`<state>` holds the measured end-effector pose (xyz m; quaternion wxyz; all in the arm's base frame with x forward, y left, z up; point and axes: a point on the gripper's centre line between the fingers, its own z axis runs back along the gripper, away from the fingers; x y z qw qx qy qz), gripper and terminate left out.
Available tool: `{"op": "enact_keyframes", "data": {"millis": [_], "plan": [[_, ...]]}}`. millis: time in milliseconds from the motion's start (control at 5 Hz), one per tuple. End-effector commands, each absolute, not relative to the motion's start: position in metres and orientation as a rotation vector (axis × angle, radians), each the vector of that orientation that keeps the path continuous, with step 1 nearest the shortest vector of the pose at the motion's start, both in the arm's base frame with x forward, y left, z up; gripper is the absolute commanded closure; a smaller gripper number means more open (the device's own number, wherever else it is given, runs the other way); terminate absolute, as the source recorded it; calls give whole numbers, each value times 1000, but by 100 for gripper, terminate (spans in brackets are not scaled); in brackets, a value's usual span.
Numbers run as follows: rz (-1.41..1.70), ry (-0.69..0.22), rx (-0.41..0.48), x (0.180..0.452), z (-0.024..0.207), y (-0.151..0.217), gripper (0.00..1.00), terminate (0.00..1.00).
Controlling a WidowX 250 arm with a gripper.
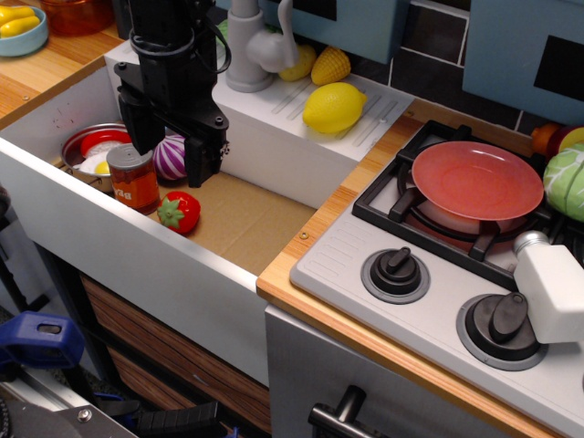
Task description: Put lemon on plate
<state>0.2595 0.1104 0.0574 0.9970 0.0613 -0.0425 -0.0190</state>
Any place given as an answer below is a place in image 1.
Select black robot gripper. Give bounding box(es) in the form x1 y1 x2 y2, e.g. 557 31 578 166
113 26 229 188

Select black left stove knob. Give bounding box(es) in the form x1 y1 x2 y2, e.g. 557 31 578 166
368 247 422 296

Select white toy sink basin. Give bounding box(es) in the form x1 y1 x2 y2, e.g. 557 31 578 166
1 43 412 383

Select pink plastic plate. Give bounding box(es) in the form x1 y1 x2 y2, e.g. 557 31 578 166
412 141 544 221

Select silver toy pot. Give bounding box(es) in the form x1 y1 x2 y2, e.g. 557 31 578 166
61 123 129 193

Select black stove grate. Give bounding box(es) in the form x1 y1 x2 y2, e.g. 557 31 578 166
352 120 583 291

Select yellow toy potato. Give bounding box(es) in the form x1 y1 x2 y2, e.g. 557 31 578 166
278 45 317 82

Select grey toy faucet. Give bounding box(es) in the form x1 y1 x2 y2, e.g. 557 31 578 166
226 1 299 93

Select yellow toy lemon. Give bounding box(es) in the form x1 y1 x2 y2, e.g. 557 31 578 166
302 82 368 133

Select orange transparent cup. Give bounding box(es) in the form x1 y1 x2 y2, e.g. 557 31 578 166
40 0 115 37

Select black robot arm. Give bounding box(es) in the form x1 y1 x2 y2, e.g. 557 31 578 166
114 1 229 188

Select red toy strawberry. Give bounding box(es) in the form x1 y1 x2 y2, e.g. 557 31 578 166
156 191 201 235

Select green toy cabbage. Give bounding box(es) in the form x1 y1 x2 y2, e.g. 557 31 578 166
543 143 583 223

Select toy fried egg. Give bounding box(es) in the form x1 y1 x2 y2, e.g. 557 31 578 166
78 151 110 175

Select yellow toy corn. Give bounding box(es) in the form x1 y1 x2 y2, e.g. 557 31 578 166
311 47 351 86

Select green toy vegetable behind faucet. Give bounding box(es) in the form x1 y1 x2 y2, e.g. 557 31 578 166
217 19 228 44

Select orange toy fruit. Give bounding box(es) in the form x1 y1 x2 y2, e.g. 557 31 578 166
531 122 561 155

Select orange toy beans can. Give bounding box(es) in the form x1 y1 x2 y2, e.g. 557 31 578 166
106 144 160 214

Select yellow toy banana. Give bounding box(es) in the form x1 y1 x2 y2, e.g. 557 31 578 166
1 6 40 38

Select white toy salt shaker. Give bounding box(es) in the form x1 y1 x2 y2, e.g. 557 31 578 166
514 231 583 344

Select red white toy slice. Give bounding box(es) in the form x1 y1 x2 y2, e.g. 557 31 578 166
80 130 131 158

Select black right stove knob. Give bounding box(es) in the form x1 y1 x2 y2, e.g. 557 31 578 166
462 292 542 362

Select purple striped toy onion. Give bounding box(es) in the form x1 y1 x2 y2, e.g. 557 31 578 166
152 134 187 181

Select black stove knob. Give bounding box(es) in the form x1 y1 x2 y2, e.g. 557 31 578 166
368 247 422 296
462 292 542 362

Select grey toy stove top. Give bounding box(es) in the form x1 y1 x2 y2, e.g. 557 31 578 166
289 119 584 438

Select black oven door handle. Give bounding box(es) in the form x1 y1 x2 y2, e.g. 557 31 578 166
308 385 381 438

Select light blue bowl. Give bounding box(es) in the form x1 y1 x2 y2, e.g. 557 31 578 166
1 6 48 57

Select blue clamp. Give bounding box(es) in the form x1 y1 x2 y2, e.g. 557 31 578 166
1 311 85 370

